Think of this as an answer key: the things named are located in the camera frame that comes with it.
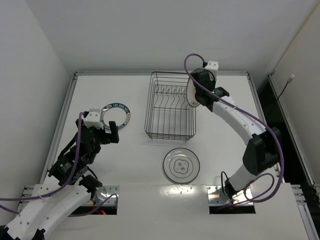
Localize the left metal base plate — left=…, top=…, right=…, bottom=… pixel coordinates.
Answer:
left=84, top=185, right=120, bottom=207

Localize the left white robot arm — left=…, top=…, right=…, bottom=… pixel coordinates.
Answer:
left=0, top=117, right=119, bottom=240

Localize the black wall cable with plug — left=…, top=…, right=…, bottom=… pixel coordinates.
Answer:
left=264, top=73, right=296, bottom=118

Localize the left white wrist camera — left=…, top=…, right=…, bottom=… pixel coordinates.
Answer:
left=83, top=109, right=104, bottom=129

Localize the metal base plate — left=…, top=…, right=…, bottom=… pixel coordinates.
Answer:
left=206, top=185, right=254, bottom=207
left=84, top=185, right=120, bottom=207

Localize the orange sunburst plate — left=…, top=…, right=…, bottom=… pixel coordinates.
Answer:
left=186, top=78, right=200, bottom=108

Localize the black rim flower plate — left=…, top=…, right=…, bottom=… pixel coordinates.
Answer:
left=162, top=147, right=201, bottom=184

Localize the wire dish rack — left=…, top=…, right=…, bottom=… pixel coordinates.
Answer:
left=144, top=71, right=196, bottom=142

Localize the green rim plate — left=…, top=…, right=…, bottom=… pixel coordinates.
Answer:
left=101, top=102, right=131, bottom=132

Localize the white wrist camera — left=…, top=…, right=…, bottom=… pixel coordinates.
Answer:
left=83, top=109, right=104, bottom=129
left=204, top=60, right=219, bottom=71

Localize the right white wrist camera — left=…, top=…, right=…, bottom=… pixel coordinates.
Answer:
left=204, top=60, right=219, bottom=71

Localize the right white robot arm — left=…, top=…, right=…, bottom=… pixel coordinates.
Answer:
left=186, top=68, right=284, bottom=203

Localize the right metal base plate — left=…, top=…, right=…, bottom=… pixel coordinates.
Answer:
left=206, top=185, right=254, bottom=207

